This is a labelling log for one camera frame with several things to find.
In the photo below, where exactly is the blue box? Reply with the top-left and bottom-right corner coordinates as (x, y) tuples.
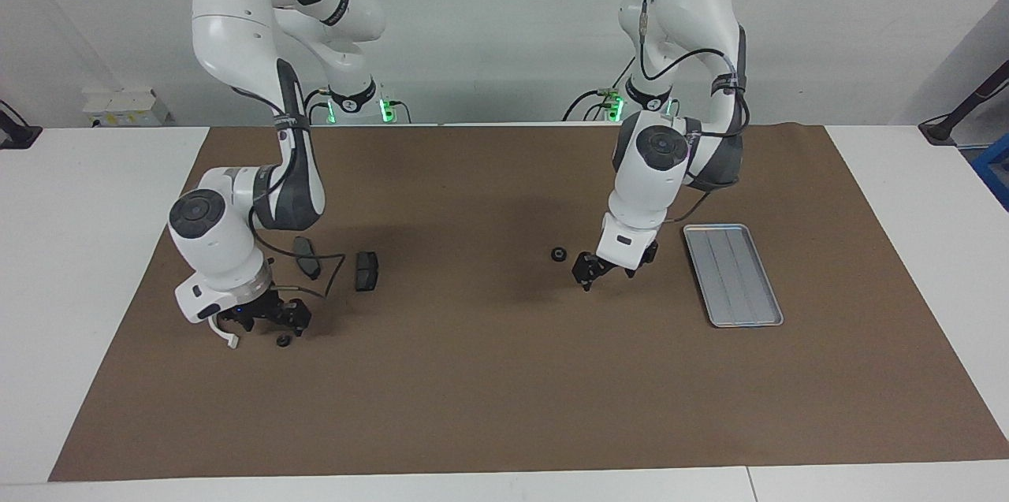
(971, 132), (1009, 211)

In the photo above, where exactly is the black base cable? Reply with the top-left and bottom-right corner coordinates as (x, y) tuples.
(561, 53), (679, 125)
(302, 86), (411, 126)

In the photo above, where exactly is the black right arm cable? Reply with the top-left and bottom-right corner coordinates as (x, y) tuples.
(229, 84), (348, 303)

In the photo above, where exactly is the white socket box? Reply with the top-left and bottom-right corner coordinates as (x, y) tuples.
(81, 87), (170, 128)

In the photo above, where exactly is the long dark brake pad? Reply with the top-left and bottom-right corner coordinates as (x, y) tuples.
(292, 236), (322, 281)

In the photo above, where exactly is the brown table mat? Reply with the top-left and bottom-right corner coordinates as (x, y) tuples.
(47, 124), (1009, 483)

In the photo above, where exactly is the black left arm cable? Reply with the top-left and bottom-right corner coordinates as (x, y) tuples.
(637, 0), (750, 225)

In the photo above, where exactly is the silver metal tray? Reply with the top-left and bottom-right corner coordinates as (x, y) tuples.
(683, 223), (784, 329)

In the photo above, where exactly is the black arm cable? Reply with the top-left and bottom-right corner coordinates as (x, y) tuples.
(229, 84), (348, 303)
(637, 0), (750, 225)

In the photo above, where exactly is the black clamp mount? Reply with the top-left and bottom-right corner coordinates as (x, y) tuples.
(0, 100), (42, 150)

